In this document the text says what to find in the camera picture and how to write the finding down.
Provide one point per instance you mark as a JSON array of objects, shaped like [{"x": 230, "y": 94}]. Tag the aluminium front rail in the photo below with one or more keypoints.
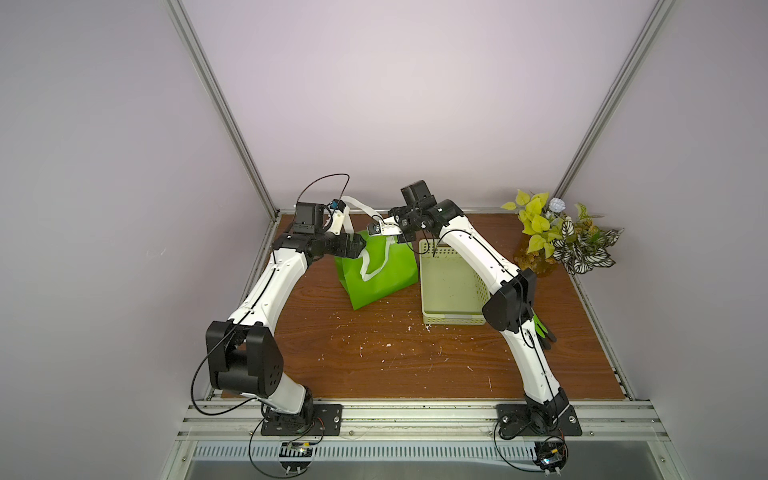
[{"x": 388, "y": 419}]

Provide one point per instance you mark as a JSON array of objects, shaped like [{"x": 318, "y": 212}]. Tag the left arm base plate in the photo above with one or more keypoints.
[{"x": 322, "y": 419}]

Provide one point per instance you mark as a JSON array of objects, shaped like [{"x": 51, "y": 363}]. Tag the right controller board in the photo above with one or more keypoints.
[{"x": 551, "y": 455}]

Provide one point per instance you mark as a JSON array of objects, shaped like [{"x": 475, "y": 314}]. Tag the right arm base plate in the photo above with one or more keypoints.
[{"x": 518, "y": 420}]

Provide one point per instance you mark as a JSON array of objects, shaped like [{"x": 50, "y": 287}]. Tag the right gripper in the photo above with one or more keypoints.
[{"x": 398, "y": 222}]

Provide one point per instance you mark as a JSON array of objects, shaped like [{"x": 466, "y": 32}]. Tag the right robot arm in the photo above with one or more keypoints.
[{"x": 509, "y": 308}]

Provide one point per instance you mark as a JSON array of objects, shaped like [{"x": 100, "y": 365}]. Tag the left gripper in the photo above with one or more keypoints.
[{"x": 353, "y": 250}]

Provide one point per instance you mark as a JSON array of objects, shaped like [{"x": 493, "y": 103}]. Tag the potted plant in amber vase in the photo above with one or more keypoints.
[{"x": 552, "y": 237}]

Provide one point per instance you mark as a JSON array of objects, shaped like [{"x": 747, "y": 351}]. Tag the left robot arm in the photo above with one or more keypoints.
[{"x": 242, "y": 353}]

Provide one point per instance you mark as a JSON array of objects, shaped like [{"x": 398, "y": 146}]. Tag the green insulated delivery bag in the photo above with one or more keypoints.
[{"x": 384, "y": 267}]

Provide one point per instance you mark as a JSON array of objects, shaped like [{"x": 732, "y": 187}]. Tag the left controller board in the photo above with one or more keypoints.
[{"x": 295, "y": 457}]

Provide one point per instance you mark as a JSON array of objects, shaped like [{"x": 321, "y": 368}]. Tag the controller board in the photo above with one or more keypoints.
[
  {"x": 551, "y": 455},
  {"x": 295, "y": 457}
]

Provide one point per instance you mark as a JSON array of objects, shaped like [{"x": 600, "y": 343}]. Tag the pale green plastic basket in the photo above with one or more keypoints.
[{"x": 452, "y": 293}]

